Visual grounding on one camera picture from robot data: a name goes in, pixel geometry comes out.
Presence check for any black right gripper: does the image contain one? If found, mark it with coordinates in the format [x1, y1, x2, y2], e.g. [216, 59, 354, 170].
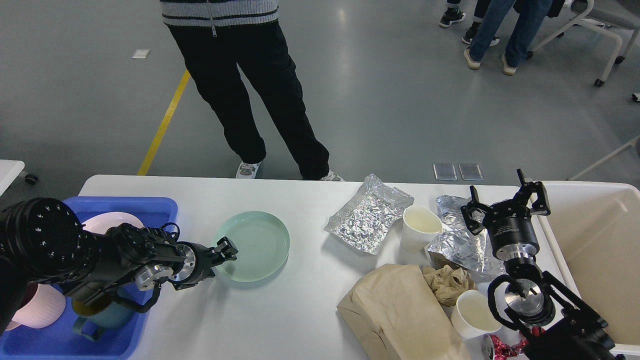
[461, 168, 551, 261]

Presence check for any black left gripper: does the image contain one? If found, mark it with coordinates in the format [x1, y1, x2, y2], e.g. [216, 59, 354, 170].
[170, 236, 238, 291]

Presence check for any mint green plate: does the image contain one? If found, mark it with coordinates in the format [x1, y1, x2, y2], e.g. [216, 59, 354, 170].
[214, 210, 290, 283]

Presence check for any dark teal mug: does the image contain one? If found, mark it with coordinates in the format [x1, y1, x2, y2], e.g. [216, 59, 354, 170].
[71, 294, 134, 341]

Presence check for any pink mug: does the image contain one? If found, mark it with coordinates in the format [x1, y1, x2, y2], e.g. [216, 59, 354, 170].
[5, 284, 66, 331]

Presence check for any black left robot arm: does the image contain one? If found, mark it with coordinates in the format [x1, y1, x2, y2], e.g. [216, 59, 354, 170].
[0, 198, 238, 332]

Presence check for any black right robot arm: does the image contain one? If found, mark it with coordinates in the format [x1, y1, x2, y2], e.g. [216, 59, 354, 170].
[461, 170, 626, 360]

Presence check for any crumpled foil sheet right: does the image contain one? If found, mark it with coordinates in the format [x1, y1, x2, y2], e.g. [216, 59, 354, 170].
[425, 194, 506, 283]

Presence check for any crumpled foil sheet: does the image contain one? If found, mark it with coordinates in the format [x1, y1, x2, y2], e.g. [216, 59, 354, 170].
[425, 194, 506, 283]
[324, 173, 415, 256]

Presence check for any white paper cup upper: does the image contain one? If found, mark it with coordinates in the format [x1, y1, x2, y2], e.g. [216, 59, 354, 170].
[400, 204, 443, 253]

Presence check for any white paper cup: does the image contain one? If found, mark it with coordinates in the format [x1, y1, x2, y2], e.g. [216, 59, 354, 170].
[400, 204, 443, 253]
[450, 289, 502, 341]

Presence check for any beige plastic bin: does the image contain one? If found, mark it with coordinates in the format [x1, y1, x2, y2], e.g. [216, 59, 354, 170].
[543, 180, 640, 356]

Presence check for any crumpled brown napkin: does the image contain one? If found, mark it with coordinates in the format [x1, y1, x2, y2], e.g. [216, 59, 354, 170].
[422, 265, 478, 307]

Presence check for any white paper cup lower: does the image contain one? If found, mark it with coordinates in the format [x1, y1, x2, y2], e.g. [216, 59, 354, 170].
[450, 289, 502, 341]

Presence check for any pink plate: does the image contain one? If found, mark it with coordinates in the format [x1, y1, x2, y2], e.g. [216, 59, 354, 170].
[82, 211, 144, 235]

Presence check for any crumpled foil sheet left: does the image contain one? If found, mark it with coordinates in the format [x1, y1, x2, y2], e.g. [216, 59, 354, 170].
[324, 173, 415, 256]

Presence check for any red candy wrapper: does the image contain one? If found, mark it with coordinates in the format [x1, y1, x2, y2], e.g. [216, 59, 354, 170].
[481, 327, 530, 360]

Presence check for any brown paper bag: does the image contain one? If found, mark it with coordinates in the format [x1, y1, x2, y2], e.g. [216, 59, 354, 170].
[337, 264, 471, 360]

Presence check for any person in blue jeans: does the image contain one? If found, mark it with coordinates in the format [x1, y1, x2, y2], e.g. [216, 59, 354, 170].
[463, 0, 563, 77]

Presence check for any blue plastic tray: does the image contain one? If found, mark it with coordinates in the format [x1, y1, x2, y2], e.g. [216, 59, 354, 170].
[0, 196, 178, 360]

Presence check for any person in black trousers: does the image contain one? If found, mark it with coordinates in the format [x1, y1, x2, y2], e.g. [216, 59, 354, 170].
[160, 0, 343, 182]

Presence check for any white office chair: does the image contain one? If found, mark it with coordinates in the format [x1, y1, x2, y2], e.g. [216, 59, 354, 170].
[526, 0, 640, 87]

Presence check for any small white side table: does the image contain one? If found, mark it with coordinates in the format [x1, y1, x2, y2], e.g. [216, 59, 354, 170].
[0, 159, 39, 196]

